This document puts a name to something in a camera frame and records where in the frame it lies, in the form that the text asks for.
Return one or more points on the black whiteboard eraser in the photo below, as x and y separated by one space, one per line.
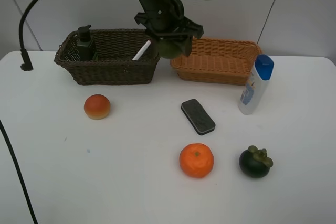
198 117

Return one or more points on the dark green pump bottle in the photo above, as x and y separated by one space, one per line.
86 45

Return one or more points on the white blue-capped lotion bottle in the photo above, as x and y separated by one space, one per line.
256 84

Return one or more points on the dark brown wicker basket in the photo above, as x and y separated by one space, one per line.
114 66

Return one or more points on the dark purple mangosteen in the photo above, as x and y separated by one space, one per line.
255 162

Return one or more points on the white pink marker pen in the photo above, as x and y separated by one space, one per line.
143 49

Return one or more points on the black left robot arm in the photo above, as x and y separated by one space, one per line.
166 24

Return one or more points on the red orange peach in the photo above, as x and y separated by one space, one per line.
97 107

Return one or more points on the orange wicker basket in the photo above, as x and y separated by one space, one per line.
218 61

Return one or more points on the orange tangerine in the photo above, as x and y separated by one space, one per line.
196 160

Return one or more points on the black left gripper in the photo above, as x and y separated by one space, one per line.
170 23

